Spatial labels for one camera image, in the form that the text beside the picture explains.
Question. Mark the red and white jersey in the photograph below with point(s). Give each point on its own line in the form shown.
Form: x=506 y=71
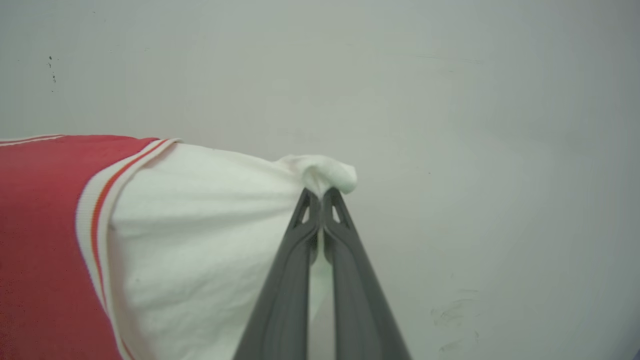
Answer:
x=175 y=250

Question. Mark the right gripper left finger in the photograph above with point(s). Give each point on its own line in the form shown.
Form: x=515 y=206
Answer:
x=285 y=300

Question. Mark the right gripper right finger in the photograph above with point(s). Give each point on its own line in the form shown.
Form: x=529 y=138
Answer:
x=357 y=300

